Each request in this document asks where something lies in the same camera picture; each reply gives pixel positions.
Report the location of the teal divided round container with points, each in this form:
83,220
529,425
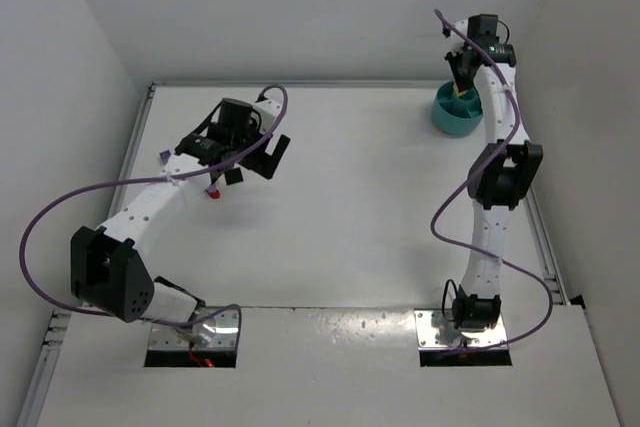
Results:
456,115

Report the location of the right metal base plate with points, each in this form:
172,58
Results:
435,333

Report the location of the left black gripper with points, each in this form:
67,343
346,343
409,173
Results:
261,159

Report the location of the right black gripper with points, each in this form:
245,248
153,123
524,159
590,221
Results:
463,64

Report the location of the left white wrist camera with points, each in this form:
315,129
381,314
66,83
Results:
265,113

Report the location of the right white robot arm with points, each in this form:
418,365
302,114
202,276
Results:
503,172

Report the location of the yellow lego brick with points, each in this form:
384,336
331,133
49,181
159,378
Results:
460,92

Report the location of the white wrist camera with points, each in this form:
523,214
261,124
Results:
455,33
265,113

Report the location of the red round lego plate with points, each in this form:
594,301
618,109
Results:
213,192

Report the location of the metal base plate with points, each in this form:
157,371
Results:
435,333
218,334

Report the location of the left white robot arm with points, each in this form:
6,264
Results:
108,263

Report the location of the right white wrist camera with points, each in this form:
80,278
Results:
455,33

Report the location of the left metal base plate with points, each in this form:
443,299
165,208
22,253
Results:
218,334

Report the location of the small purple lego brick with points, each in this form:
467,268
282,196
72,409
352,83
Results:
164,156

